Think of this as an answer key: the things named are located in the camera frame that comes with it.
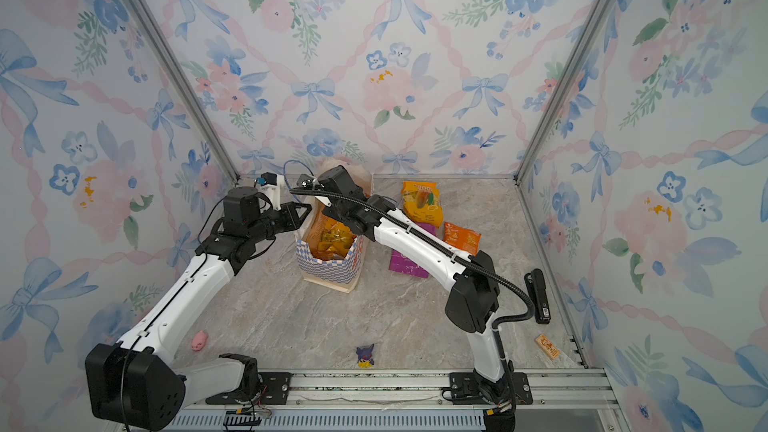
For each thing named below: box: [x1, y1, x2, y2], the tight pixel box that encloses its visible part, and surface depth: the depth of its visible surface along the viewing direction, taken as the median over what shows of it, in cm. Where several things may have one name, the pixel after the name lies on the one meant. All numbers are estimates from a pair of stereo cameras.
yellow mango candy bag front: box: [315, 218, 356, 260], surface depth 94 cm
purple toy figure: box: [356, 343, 375, 368], surface depth 77 cm
